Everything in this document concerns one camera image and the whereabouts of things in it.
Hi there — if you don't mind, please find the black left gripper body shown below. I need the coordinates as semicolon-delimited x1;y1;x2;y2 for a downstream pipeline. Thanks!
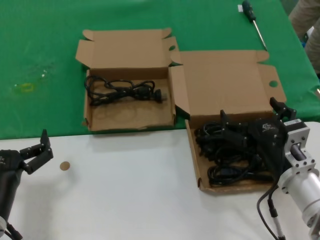
0;149;27;219

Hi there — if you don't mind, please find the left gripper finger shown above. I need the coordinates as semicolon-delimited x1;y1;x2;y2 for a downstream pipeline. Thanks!
19;129;54;175

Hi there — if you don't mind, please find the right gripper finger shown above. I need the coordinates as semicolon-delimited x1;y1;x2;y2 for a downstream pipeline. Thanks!
269;96;298;123
219;109;250;149

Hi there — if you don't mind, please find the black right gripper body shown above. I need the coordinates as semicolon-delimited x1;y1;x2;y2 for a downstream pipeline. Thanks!
246;116;289;182

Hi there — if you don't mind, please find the black power cable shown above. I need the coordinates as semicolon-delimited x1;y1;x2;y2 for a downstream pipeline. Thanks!
207;163;276;187
84;75;169;106
194;121;226;157
214;146;266;166

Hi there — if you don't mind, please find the empty open cardboard box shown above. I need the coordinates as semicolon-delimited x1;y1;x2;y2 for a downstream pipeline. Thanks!
75;27;180;132

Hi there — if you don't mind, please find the person in beige clothes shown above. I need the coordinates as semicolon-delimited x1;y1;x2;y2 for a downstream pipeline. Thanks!
288;0;320;75

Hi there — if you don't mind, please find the green table cloth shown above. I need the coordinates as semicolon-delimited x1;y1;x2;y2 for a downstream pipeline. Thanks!
0;0;320;140

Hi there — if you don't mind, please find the cardboard box holding cables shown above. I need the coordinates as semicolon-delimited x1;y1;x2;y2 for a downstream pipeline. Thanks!
168;49;288;195

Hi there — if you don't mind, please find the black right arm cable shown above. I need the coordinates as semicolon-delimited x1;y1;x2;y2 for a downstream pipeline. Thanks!
256;183;281;240

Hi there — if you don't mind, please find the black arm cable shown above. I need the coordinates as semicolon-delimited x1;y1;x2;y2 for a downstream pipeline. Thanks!
256;183;281;240
4;221;23;240

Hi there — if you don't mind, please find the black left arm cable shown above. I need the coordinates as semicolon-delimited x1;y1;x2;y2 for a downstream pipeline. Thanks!
4;221;23;240

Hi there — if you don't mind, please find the grey-plug right arm cable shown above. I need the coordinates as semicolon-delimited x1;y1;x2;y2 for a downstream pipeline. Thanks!
267;192;286;240

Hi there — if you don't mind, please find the green-handled screwdriver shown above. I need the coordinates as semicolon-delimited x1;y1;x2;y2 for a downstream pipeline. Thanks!
241;0;268;51

